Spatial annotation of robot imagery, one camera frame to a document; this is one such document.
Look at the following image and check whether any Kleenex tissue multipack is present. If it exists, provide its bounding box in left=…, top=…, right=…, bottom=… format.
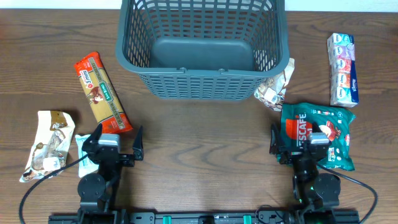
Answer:
left=327, top=33, right=359, bottom=108

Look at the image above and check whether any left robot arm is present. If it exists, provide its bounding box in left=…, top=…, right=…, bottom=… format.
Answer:
left=77, top=124, right=144, bottom=223

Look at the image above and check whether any light blue snack bar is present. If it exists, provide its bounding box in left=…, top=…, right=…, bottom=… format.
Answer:
left=75, top=134, right=99, bottom=178

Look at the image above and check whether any green Nescafe coffee bag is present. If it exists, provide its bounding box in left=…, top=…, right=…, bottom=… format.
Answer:
left=280, top=103, right=355, bottom=171

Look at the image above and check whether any grey plastic basket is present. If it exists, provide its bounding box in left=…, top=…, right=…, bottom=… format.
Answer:
left=116, top=0, right=290, bottom=101

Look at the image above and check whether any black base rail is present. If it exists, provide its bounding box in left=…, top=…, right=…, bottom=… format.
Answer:
left=47, top=210, right=359, bottom=224

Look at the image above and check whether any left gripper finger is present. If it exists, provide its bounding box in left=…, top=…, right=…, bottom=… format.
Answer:
left=82, top=123, right=103, bottom=153
left=132, top=126, right=144, bottom=161

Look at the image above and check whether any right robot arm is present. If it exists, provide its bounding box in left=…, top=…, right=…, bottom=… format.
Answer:
left=269, top=123, right=341, bottom=223

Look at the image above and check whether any San Remo spaghetti packet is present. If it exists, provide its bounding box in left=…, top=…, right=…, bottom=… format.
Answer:
left=74, top=52, right=132, bottom=134

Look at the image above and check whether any white brown snack bag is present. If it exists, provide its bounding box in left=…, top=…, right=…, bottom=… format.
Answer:
left=19, top=110, right=75, bottom=183
left=254, top=58, right=295, bottom=112

